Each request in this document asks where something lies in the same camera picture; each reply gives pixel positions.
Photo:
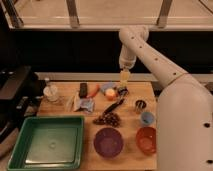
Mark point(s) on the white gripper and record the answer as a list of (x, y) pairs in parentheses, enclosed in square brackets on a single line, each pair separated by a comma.
[(126, 61)]

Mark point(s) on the blue sponge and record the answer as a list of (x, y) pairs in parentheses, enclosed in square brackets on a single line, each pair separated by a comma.
[(106, 86)]

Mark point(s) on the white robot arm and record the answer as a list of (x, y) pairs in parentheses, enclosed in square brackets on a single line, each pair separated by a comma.
[(184, 108)]

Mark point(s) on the small blue cup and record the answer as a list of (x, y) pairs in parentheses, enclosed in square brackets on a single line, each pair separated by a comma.
[(147, 118)]

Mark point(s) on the white paper cup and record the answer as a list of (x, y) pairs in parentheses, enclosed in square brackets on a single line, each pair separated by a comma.
[(51, 93)]

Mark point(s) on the orange carrot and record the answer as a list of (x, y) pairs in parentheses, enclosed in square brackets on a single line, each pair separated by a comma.
[(94, 92)]

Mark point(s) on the bunch of dark grapes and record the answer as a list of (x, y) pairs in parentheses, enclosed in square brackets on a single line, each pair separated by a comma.
[(111, 119)]

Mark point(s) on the crumpled blue white packet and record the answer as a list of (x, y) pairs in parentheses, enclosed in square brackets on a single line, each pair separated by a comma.
[(76, 103)]

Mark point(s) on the red bowl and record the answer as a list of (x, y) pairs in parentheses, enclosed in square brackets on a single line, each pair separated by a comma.
[(146, 140)]

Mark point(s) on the purple bowl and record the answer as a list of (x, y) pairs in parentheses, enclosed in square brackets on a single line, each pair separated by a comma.
[(108, 142)]

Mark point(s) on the green plastic tray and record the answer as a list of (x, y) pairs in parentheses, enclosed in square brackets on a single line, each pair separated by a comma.
[(48, 144)]

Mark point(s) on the black equipment at left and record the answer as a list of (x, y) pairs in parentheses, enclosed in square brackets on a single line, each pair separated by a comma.
[(18, 88)]

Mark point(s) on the black handled utensil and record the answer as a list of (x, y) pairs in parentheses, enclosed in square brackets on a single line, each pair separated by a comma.
[(122, 92)]

